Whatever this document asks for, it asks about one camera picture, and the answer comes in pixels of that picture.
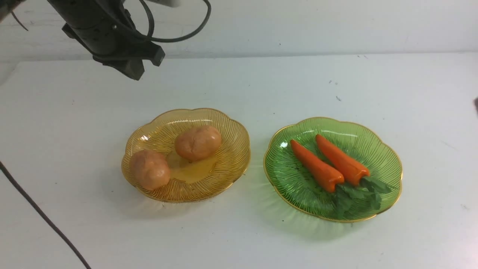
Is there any amber ribbed glass plate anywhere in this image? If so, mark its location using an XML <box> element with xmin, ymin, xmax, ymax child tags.
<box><xmin>121</xmin><ymin>108</ymin><xmax>251</xmax><ymax>203</ymax></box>

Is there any tan potato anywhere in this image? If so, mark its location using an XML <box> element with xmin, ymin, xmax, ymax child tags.
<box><xmin>129</xmin><ymin>149</ymin><xmax>171</xmax><ymax>191</ymax></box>
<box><xmin>174</xmin><ymin>125</ymin><xmax>222</xmax><ymax>161</ymax></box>

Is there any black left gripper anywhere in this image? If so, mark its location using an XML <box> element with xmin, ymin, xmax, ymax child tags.
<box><xmin>49</xmin><ymin>0</ymin><xmax>165</xmax><ymax>80</ymax></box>

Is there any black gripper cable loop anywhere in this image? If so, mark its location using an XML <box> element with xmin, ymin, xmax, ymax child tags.
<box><xmin>123</xmin><ymin>0</ymin><xmax>212</xmax><ymax>43</ymax></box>

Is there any orange carrot with leaves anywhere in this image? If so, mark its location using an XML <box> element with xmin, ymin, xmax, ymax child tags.
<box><xmin>316</xmin><ymin>134</ymin><xmax>392</xmax><ymax>194</ymax></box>

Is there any black cable on table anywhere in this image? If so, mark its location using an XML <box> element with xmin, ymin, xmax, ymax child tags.
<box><xmin>0</xmin><ymin>161</ymin><xmax>92</xmax><ymax>269</ymax></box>

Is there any green ribbed glass plate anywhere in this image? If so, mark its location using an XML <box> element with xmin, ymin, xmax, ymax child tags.
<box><xmin>264</xmin><ymin>117</ymin><xmax>403</xmax><ymax>223</ymax></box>

